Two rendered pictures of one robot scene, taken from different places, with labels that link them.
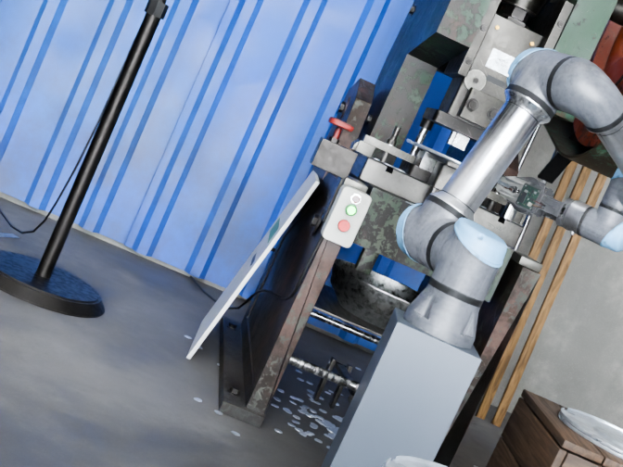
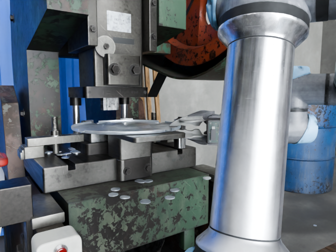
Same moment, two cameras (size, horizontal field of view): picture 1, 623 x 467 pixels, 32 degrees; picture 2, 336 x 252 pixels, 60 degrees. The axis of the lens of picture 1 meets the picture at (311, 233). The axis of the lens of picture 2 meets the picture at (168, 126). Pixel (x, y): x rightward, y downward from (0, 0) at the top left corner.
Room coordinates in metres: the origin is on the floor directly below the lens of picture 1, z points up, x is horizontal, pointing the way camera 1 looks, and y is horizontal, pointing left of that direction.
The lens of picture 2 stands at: (2.04, -0.02, 0.88)
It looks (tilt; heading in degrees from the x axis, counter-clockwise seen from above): 7 degrees down; 333
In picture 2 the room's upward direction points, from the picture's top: straight up
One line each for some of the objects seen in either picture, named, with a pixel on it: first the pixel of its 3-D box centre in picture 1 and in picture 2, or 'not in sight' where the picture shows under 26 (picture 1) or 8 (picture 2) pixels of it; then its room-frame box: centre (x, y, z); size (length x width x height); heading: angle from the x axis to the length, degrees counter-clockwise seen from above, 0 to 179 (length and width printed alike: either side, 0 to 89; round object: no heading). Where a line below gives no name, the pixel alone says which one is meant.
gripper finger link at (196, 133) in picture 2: (505, 193); (186, 134); (2.69, -0.39, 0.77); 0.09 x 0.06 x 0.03; 60
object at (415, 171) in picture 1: (438, 181); (109, 142); (2.92, -0.25, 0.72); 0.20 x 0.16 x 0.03; 98
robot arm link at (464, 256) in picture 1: (469, 257); not in sight; (2.19, -0.31, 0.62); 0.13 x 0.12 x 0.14; 35
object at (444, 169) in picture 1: (451, 189); (136, 153); (2.75, -0.28, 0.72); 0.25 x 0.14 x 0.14; 8
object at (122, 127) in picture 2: (458, 163); (127, 125); (2.79, -0.27, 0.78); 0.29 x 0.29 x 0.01
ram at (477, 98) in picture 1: (492, 72); (112, 34); (2.88, -0.26, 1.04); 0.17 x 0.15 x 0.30; 8
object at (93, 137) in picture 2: (444, 169); (110, 130); (2.91, -0.25, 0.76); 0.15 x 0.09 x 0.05; 98
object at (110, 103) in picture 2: (458, 140); (110, 103); (2.91, -0.25, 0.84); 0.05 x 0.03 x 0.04; 98
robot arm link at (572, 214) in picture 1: (575, 218); not in sight; (2.60, -0.56, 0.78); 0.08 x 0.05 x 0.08; 150
